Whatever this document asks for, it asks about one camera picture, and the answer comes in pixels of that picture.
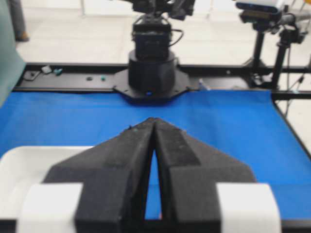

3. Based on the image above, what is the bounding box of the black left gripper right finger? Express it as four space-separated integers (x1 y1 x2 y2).
153 117 282 233

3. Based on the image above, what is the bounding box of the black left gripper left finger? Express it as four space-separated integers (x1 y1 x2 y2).
42 118 156 233

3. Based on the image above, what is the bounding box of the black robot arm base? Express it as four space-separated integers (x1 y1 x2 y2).
113 0 195 100

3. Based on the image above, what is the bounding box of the white plastic case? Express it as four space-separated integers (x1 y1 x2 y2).
0 146 88 220

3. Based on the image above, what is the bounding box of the blue table mat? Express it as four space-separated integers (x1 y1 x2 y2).
0 90 311 219

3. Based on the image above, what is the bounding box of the small teal connector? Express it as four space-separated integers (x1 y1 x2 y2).
53 69 63 76

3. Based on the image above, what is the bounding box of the small white connector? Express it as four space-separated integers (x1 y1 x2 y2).
41 66 52 74

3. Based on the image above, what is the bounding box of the green cloth at left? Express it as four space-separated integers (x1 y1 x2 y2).
0 0 26 105

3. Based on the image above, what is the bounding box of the black stand pole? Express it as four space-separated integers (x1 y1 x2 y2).
269 13 306 89

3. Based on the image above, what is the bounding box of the person's leg and shoe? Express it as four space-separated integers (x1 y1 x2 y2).
7 0 30 42

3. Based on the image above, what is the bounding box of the camera on black stand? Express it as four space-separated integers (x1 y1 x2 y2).
235 0 284 85

